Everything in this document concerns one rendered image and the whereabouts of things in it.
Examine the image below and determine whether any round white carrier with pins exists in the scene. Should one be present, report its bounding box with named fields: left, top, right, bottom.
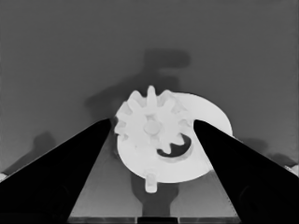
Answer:
left=115, top=91, right=234, bottom=194

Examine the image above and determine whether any small white toothed gear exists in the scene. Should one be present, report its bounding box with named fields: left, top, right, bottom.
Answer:
left=113, top=85, right=193, bottom=156

